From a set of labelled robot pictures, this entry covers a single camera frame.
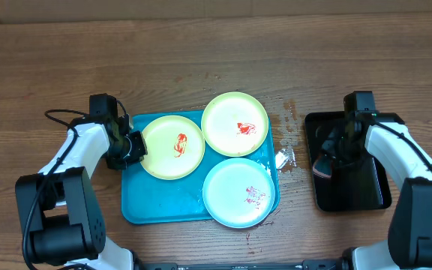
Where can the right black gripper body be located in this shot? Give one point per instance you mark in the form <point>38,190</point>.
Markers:
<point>328,154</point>

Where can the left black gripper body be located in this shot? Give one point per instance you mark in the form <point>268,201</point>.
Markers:
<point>128,150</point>

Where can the yellow plate with ketchup swirl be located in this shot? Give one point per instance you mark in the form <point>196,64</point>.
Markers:
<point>175,147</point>

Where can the yellow-green plate with red stain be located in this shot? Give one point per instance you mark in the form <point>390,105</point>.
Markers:
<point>235,124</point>

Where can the light blue plate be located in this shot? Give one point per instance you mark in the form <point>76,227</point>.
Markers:
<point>238,193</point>

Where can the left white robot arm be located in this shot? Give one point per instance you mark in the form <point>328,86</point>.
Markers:
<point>61,221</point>

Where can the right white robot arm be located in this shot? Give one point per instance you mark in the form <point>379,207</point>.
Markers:
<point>384,136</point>

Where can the black water tray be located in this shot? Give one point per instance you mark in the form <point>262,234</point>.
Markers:
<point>359,187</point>

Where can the teal plastic tray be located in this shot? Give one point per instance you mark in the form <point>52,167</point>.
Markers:
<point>149,200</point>

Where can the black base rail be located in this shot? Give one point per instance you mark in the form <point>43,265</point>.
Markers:
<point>308,264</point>

